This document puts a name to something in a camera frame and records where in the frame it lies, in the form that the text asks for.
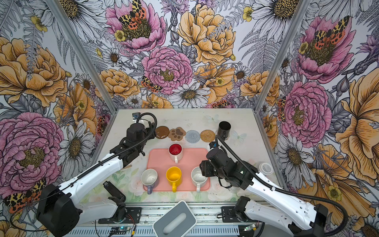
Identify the black mug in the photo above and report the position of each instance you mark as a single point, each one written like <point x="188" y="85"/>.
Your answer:
<point x="224" y="129"/>

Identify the green circuit board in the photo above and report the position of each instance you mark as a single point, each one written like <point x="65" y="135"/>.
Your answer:
<point x="118" y="230"/>

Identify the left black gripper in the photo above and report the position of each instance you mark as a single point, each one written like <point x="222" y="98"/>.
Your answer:
<point x="151" y="131"/>

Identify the aluminium front rail frame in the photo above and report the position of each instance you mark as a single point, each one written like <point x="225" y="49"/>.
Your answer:
<point x="292" y="218"/>

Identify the brown paw print coaster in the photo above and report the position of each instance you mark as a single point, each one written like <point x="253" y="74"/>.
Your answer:
<point x="176" y="134"/>

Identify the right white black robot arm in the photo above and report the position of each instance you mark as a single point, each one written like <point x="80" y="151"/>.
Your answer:
<point x="275" y="195"/>

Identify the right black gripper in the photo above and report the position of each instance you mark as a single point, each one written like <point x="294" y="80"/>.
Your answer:
<point x="206" y="166"/>

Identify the white mug red inside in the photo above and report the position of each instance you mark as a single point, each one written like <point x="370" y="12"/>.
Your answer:
<point x="176" y="152"/>

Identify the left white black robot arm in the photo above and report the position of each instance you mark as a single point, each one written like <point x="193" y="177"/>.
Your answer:
<point x="72" y="191"/>

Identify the black rectangular remote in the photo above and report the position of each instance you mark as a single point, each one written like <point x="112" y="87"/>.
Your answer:
<point x="114" y="191"/>

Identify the white mug off tray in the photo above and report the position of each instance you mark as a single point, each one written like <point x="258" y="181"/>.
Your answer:
<point x="145" y="122"/>

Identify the yellow mug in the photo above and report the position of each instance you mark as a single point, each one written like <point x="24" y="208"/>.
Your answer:
<point x="174" y="177"/>

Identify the glossy brown round coaster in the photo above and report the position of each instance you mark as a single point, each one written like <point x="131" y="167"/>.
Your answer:
<point x="162" y="132"/>

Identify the grey blue round coaster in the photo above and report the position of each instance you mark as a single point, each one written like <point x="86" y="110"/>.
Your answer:
<point x="192" y="136"/>

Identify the woven wicker round coaster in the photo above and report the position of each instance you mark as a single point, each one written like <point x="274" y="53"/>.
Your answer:
<point x="207" y="136"/>

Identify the pink rectangular tray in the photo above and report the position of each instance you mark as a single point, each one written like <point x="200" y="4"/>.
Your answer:
<point x="161" y="162"/>

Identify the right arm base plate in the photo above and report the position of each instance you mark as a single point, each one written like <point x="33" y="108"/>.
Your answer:
<point x="231" y="214"/>

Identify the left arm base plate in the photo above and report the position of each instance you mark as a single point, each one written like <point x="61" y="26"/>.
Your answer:
<point x="128" y="215"/>

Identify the white mug purple handle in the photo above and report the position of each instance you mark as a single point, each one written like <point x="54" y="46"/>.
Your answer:
<point x="150" y="180"/>

